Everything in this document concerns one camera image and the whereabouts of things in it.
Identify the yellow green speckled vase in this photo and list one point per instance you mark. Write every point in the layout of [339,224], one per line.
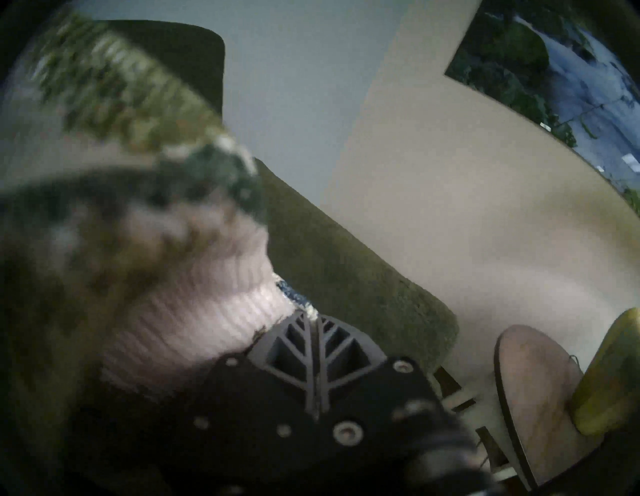
[607,385]

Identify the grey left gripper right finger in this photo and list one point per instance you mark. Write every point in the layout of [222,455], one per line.
[365,400]

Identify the white slatted table frame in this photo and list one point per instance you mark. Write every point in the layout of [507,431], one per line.
[470,400]

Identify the round wooden side table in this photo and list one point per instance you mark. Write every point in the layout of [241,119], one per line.
[540,400]

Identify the green fabric sofa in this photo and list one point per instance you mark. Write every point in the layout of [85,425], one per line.
[350,280]

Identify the green white patterned throw pillow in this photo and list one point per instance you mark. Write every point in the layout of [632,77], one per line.
[125,250]

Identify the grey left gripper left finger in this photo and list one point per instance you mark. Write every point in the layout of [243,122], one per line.
[260,410]

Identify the waterfall forest wall poster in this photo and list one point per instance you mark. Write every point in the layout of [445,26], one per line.
[550,60]

